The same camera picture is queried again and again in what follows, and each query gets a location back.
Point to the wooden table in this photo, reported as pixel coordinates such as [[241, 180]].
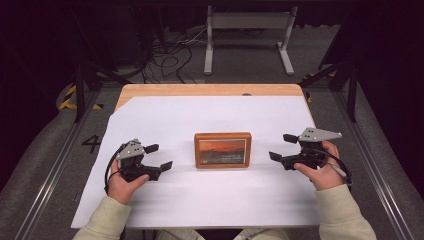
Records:
[[206, 90]]

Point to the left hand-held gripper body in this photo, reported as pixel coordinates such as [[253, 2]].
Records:
[[131, 160]]

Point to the white paper sheet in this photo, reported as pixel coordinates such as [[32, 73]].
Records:
[[200, 113]]

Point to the grey metal stand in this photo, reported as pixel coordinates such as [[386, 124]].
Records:
[[250, 21]]

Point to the yellow black hazard tape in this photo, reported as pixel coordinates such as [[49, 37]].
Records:
[[68, 100]]

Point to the person's left hand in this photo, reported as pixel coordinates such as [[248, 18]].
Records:
[[121, 186]]

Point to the black metal stand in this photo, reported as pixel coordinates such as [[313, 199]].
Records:
[[79, 86], [351, 90]]

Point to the person's right hand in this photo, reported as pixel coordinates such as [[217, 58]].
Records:
[[326, 173]]

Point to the aluminium floor rail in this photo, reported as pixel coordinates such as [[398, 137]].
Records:
[[373, 160], [56, 166]]

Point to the wooden picture frame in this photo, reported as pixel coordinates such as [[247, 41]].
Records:
[[222, 150]]

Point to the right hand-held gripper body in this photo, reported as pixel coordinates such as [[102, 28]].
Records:
[[310, 150]]

